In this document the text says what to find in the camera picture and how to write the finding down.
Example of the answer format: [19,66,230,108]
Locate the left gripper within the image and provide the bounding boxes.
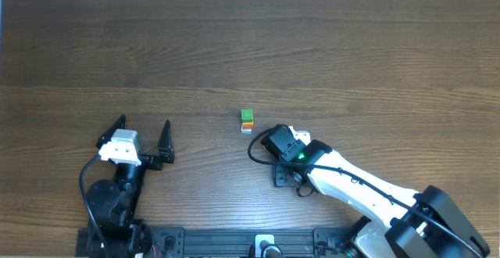
[95,113,176,172]

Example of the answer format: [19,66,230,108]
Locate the mounting rail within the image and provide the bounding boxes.
[76,225,355,258]

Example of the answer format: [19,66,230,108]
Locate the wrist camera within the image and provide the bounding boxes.
[98,128,142,167]
[290,126,312,145]

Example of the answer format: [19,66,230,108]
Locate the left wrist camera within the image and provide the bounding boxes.
[98,128,142,167]

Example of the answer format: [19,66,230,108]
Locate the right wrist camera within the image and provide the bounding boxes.
[290,126,312,145]

